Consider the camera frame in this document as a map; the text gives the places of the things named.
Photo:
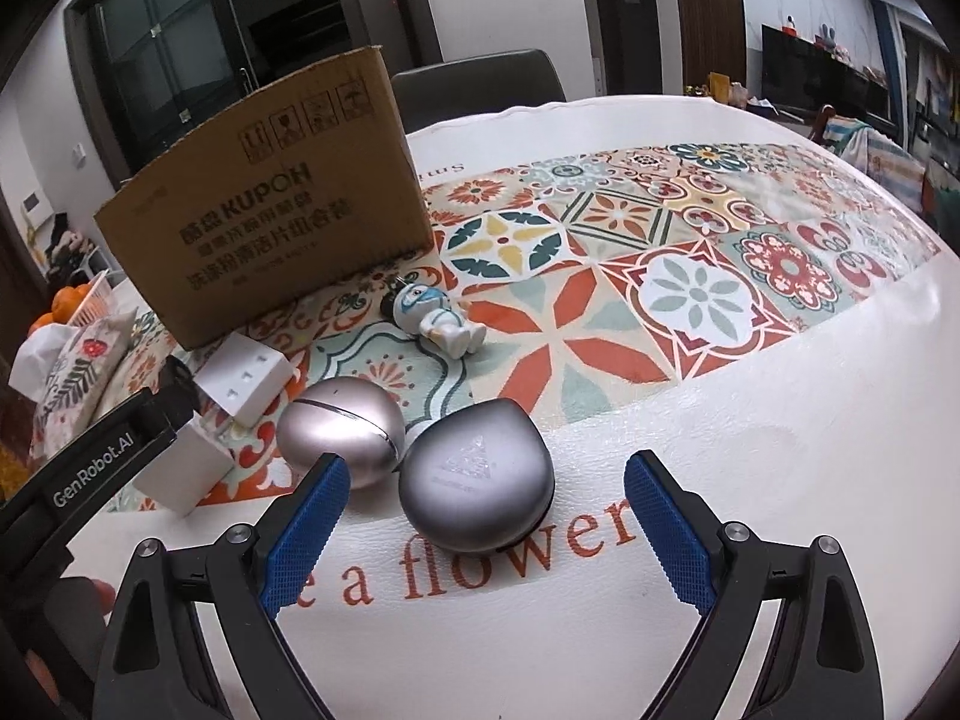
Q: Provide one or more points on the white wall intercom panel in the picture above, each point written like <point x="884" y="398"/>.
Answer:
<point x="34" y="202"/>

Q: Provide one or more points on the black television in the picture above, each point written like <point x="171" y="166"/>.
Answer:
<point x="817" y="75"/>

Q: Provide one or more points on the grey rounded case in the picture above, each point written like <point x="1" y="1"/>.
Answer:
<point x="472" y="472"/>

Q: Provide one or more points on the white storage shelf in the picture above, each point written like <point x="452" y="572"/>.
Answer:
<point x="97" y="259"/>

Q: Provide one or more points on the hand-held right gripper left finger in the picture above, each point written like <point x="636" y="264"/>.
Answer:
<point x="307" y="532"/>

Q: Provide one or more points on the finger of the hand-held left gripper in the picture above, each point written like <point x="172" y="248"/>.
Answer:
<point x="178" y="390"/>

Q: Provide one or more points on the striped cloth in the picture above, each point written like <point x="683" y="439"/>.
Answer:
<point x="877" y="157"/>

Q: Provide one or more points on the silver egg-shaped case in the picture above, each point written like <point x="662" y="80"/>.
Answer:
<point x="337" y="427"/>

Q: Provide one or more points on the pile of oranges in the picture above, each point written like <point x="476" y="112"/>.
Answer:
<point x="64" y="304"/>

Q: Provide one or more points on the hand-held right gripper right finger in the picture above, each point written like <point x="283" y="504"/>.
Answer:
<point x="667" y="532"/>

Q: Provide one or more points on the dark grey dining chair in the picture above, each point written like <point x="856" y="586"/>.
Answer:
<point x="480" y="86"/>

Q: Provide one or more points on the floral tissue box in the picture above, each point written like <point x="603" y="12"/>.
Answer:
<point x="82" y="375"/>

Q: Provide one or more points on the glass sliding door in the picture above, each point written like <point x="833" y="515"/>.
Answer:
<point x="187" y="30"/>

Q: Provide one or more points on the person's left hand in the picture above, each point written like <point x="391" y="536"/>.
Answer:
<point x="103" y="596"/>

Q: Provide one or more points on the pile of plush toys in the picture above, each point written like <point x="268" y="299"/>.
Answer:
<point x="69" y="251"/>

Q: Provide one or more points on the small plush toy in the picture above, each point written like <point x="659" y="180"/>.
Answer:
<point x="826" y="34"/>
<point x="790" y="23"/>

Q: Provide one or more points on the dark interior door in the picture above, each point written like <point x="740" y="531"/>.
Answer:
<point x="622" y="15"/>

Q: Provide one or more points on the brown cardboard box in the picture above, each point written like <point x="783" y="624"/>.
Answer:
<point x="262" y="187"/>

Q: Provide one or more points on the white rectangular box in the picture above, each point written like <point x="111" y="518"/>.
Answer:
<point x="240" y="382"/>

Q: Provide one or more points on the yellow box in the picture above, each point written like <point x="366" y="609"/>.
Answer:
<point x="720" y="86"/>

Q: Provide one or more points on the white plastic basket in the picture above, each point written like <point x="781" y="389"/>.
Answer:
<point x="94" y="300"/>

